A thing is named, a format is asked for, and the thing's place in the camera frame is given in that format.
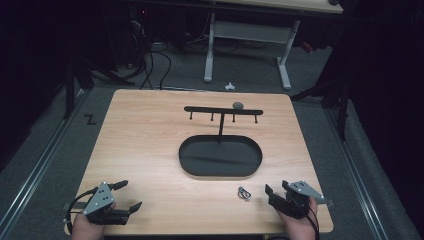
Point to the person's left hand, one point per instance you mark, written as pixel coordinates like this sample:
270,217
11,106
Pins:
85,230

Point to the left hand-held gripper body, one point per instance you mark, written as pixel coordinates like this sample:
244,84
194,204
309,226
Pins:
99,199

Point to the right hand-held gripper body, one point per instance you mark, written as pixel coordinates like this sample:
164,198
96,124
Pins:
301,190

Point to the person's right hand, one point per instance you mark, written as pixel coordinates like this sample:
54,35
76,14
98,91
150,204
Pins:
300,228

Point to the small red object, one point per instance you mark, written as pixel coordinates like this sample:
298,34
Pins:
307,47

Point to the black metal stand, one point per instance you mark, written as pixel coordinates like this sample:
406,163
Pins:
341,110
69,86

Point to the white-framed desk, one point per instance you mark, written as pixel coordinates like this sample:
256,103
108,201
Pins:
248,32

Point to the metal floor rail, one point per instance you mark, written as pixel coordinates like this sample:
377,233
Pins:
355,173
35,173

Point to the small grey round disc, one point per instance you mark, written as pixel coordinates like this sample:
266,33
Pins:
238,105

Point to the small white plastic piece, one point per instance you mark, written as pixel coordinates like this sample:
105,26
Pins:
229,87

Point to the black key rack with tray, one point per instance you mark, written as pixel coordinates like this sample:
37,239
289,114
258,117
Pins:
220,156

